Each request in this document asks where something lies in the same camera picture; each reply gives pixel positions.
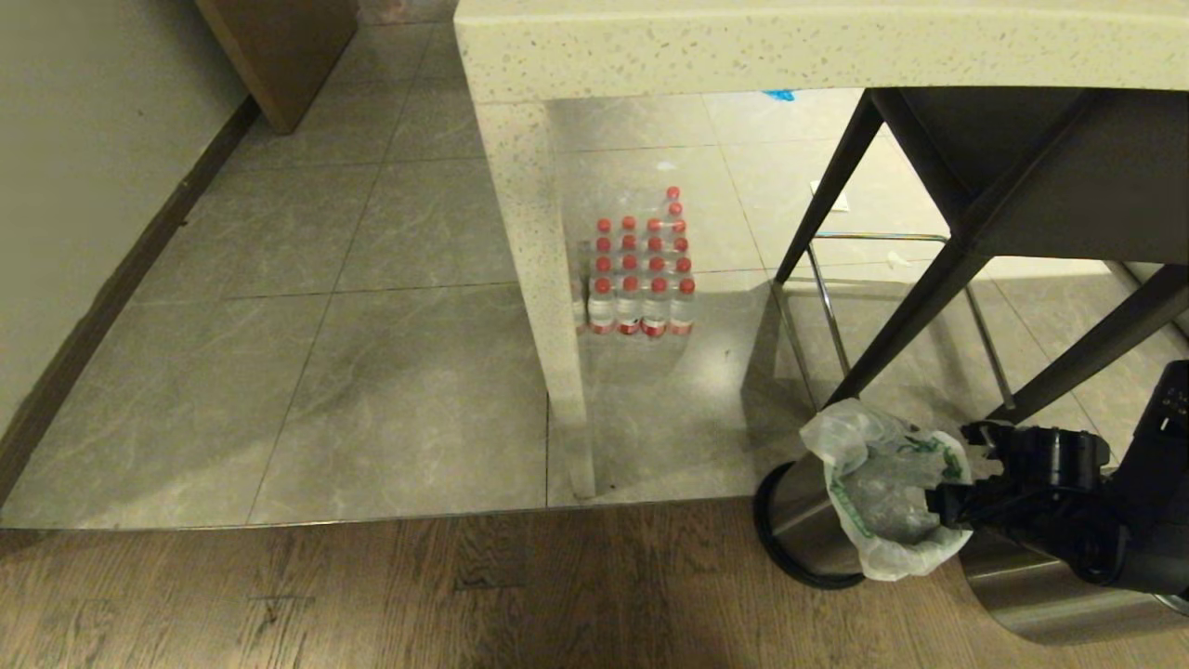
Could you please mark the chrome stool footrest frame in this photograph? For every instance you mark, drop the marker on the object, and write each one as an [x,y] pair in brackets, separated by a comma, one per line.
[827,311]

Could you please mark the small white paper scrap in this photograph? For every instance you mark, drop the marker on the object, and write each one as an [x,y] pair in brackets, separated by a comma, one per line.
[899,260]

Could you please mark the translucent green-printed trash bag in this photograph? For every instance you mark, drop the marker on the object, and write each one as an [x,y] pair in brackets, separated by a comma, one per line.
[841,437]

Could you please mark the steel inner bin black base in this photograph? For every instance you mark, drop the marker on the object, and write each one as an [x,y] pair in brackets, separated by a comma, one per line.
[790,511]

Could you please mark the brown wooden cabinet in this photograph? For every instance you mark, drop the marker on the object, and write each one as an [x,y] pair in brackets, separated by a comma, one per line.
[279,56]

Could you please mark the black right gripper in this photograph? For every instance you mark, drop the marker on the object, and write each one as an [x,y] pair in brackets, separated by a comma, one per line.
[971,506]

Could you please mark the dark bar stool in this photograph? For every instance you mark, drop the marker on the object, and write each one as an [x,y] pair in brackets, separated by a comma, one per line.
[1068,186]

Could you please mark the small blue scrap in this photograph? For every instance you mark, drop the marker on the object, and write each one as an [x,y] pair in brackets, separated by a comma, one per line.
[778,95]

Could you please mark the white paper sheet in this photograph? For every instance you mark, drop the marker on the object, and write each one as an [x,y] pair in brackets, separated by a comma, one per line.
[829,196]

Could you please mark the steel bin shell black rim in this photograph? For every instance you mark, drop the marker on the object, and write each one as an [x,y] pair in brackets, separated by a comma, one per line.
[1022,595]

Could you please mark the shrink-wrapped red-capped water bottle pack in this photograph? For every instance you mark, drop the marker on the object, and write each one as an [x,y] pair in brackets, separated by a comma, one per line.
[641,279]

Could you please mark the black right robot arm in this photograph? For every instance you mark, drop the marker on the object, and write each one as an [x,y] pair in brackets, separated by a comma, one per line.
[1152,520]

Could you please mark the speckled beige stone counter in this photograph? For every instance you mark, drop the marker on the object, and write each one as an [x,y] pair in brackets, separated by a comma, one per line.
[743,46]

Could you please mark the dark wooden baseboard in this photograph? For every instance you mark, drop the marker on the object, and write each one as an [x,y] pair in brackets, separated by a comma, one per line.
[111,288]

